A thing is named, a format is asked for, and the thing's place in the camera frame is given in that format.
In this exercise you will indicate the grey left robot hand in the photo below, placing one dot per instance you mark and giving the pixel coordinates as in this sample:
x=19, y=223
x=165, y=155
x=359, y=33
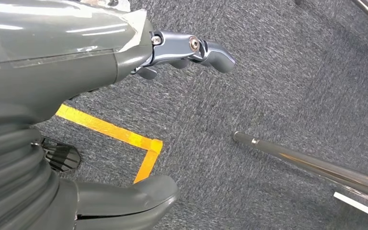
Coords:
x=50, y=57

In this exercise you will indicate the yellow floor tape square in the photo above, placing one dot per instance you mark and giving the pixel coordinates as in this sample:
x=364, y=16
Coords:
x=107, y=128

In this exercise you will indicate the dark robot foot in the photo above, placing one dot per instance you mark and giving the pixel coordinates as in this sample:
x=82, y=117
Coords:
x=61, y=155

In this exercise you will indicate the stainless steel table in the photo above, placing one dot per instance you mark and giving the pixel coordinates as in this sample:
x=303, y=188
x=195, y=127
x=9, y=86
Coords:
x=314, y=165

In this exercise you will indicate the white floor strip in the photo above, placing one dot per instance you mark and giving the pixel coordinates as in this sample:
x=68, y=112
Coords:
x=358, y=205

